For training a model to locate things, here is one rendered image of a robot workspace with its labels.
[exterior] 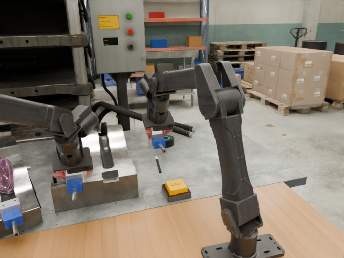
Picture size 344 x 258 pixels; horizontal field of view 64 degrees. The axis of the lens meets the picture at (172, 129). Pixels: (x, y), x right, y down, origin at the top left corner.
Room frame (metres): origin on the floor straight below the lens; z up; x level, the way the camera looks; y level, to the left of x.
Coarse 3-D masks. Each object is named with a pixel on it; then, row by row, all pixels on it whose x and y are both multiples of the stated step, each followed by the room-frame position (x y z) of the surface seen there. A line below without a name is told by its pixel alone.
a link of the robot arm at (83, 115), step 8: (72, 112) 0.70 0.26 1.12; (80, 112) 0.69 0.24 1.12; (88, 112) 0.71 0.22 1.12; (64, 120) 0.61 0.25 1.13; (72, 120) 0.63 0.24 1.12; (80, 120) 0.68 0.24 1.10; (88, 120) 0.69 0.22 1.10; (96, 120) 0.71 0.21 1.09; (64, 128) 0.61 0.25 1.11; (72, 128) 0.62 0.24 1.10; (88, 128) 0.68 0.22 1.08; (64, 136) 0.61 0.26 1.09
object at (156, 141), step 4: (152, 132) 0.95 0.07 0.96; (156, 132) 0.94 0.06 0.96; (160, 132) 0.94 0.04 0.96; (152, 136) 0.92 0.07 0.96; (156, 136) 0.93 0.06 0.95; (160, 136) 0.93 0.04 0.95; (148, 140) 0.95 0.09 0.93; (152, 140) 0.90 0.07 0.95; (156, 140) 0.90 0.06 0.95; (160, 140) 0.90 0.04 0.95; (164, 140) 0.90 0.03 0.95; (148, 144) 0.95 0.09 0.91; (152, 144) 0.91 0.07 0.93; (156, 144) 0.88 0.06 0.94; (160, 144) 0.88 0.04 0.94; (164, 144) 0.89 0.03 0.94; (156, 148) 0.88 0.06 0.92; (160, 148) 0.86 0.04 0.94; (164, 152) 0.84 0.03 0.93
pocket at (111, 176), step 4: (104, 172) 0.79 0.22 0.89; (108, 172) 0.79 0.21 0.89; (112, 172) 0.79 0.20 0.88; (116, 172) 0.80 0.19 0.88; (104, 176) 0.79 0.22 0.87; (108, 176) 0.79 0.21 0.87; (112, 176) 0.79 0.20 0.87; (116, 176) 0.80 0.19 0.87; (104, 180) 0.78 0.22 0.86; (108, 180) 0.78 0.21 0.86; (112, 180) 0.78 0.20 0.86; (116, 180) 0.76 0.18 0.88
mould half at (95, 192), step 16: (112, 128) 1.07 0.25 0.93; (96, 144) 0.98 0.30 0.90; (112, 144) 0.99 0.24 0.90; (96, 160) 0.88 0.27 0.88; (128, 160) 0.87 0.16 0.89; (96, 176) 0.76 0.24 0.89; (128, 176) 0.76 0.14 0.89; (64, 192) 0.71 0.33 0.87; (80, 192) 0.72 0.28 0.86; (96, 192) 0.73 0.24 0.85; (112, 192) 0.75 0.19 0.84; (128, 192) 0.76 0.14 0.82; (64, 208) 0.70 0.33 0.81
